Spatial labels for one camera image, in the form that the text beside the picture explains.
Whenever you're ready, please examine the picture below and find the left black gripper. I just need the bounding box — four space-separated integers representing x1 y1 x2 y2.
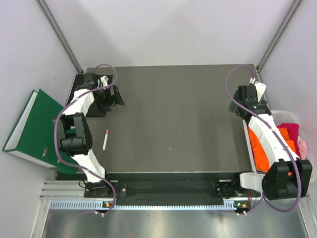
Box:
95 84 124 112

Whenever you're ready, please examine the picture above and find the orange t shirt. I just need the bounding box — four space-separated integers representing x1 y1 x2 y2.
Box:
248 127 300 173

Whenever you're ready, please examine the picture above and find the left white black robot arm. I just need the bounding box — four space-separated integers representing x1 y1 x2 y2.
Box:
53 73 125 198

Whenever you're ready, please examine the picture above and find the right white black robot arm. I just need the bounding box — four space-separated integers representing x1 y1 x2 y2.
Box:
229 78 313 200

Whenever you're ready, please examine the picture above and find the black notebook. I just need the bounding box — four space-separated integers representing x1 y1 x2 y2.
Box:
63 73 112 117

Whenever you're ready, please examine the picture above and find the pink white marker pen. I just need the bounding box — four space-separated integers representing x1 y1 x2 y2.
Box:
102 129 109 151

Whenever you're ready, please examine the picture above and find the white plastic laundry basket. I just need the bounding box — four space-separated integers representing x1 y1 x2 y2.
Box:
242 110 302 188

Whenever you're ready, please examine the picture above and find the magenta t shirt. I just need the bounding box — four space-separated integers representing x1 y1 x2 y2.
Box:
277 123 299 143

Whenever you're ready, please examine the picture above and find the light pink t shirt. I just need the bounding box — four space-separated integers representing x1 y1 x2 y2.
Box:
298 136 308 160

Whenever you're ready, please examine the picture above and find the green ring binder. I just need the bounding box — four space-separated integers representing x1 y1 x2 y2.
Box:
2 90 77 175

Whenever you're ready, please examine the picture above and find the grey slotted cable duct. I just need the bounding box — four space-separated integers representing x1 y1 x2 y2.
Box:
50 200 249 211

